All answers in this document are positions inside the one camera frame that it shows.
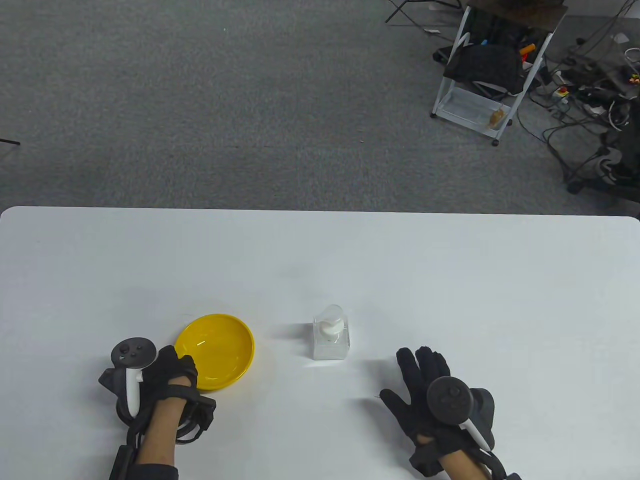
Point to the person's right hand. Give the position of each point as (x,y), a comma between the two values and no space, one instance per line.
(415,395)

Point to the person's left hand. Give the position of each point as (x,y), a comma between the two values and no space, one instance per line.
(167,370)

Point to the yellow bowl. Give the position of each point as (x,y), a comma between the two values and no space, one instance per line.
(220,350)

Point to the clear foam dish soap pump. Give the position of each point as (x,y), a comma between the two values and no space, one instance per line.
(330,342)

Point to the person's left forearm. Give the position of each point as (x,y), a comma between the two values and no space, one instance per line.
(160,435)

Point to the black white right hand controller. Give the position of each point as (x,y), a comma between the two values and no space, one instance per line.
(452,400)

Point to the black white hand controller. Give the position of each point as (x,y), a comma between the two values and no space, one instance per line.
(131,360)
(452,400)

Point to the black white left hand controller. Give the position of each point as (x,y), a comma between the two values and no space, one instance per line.
(131,360)

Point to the thin black bar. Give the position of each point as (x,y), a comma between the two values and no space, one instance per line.
(9,141)

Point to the brown crumpled object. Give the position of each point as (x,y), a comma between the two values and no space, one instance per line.
(496,117)

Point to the white metal rolling cart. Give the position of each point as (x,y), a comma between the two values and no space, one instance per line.
(472,107)

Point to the black office chair base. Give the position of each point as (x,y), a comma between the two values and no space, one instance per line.
(620,165)

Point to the black bag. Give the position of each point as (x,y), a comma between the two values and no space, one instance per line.
(482,65)

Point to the orange tool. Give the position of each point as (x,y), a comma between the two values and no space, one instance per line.
(527,48)

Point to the black folding stand legs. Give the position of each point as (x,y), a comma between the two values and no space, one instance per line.
(400,12)

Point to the white paper scrap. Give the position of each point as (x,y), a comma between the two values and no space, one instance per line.
(620,37)

